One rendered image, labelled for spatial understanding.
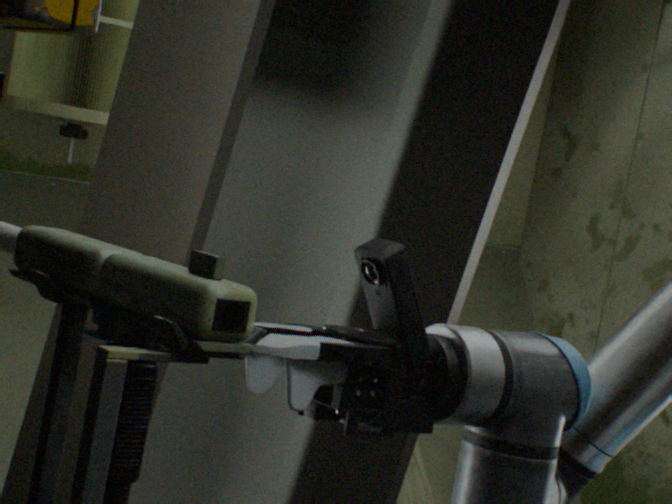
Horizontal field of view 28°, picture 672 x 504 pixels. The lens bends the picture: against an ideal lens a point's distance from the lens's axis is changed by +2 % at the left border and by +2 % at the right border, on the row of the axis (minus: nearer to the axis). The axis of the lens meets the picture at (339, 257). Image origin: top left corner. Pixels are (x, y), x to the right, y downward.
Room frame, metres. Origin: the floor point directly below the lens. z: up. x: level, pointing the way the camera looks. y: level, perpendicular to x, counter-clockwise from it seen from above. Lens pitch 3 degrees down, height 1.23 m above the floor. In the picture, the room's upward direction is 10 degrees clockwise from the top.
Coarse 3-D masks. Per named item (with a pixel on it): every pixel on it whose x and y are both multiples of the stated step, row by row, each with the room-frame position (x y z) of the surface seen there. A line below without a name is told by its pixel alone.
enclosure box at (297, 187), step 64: (192, 0) 2.10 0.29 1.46; (256, 0) 1.96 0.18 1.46; (320, 0) 2.43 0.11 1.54; (384, 0) 2.52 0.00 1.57; (448, 0) 2.54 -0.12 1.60; (512, 0) 2.41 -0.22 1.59; (128, 64) 2.23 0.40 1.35; (192, 64) 2.07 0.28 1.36; (256, 64) 1.98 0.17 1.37; (320, 64) 2.48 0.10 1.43; (384, 64) 2.56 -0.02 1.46; (448, 64) 2.52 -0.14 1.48; (512, 64) 2.39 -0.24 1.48; (128, 128) 2.20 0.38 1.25; (192, 128) 2.05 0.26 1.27; (256, 128) 2.44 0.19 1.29; (320, 128) 2.52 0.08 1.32; (384, 128) 2.61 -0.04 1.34; (448, 128) 2.49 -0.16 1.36; (512, 128) 2.36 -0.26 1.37; (128, 192) 2.18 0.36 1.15; (192, 192) 2.02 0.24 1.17; (256, 192) 2.48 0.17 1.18; (320, 192) 2.57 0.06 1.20; (384, 192) 2.60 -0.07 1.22; (448, 192) 2.46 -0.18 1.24; (256, 256) 2.53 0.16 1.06; (320, 256) 2.62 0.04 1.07; (448, 256) 2.44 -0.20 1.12; (256, 320) 2.58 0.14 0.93; (320, 320) 2.67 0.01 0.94; (448, 320) 2.38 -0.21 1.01; (192, 384) 2.54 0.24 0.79; (64, 448) 2.22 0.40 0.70; (192, 448) 2.59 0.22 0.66; (256, 448) 2.68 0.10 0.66; (320, 448) 2.64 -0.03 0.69; (384, 448) 2.49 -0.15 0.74
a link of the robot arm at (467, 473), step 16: (464, 432) 1.24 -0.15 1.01; (464, 448) 1.23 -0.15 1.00; (480, 448) 1.22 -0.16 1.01; (496, 448) 1.21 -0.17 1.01; (512, 448) 1.20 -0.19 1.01; (528, 448) 1.20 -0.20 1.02; (464, 464) 1.23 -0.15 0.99; (480, 464) 1.21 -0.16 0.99; (496, 464) 1.21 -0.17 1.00; (512, 464) 1.20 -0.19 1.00; (528, 464) 1.21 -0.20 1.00; (544, 464) 1.21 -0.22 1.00; (464, 480) 1.23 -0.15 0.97; (480, 480) 1.21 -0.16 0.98; (496, 480) 1.21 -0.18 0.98; (512, 480) 1.20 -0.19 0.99; (528, 480) 1.21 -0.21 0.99; (544, 480) 1.22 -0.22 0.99; (464, 496) 1.22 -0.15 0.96; (480, 496) 1.21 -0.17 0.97; (496, 496) 1.20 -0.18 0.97; (512, 496) 1.20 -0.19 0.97; (528, 496) 1.21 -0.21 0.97; (544, 496) 1.22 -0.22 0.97
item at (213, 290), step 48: (0, 240) 1.17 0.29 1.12; (48, 240) 1.07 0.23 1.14; (96, 240) 1.08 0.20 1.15; (96, 288) 1.01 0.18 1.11; (144, 288) 0.94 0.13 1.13; (192, 288) 0.89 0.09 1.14; (240, 288) 0.90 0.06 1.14; (144, 336) 0.98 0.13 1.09; (192, 336) 0.90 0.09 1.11; (240, 336) 0.90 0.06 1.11; (144, 384) 0.98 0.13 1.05; (144, 432) 0.98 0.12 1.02
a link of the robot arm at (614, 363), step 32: (640, 320) 1.32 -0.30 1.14; (608, 352) 1.33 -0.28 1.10; (640, 352) 1.31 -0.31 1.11; (608, 384) 1.32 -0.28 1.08; (640, 384) 1.31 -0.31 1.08; (608, 416) 1.31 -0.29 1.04; (640, 416) 1.32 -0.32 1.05; (576, 448) 1.32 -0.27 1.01; (608, 448) 1.33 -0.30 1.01; (576, 480) 1.33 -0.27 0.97
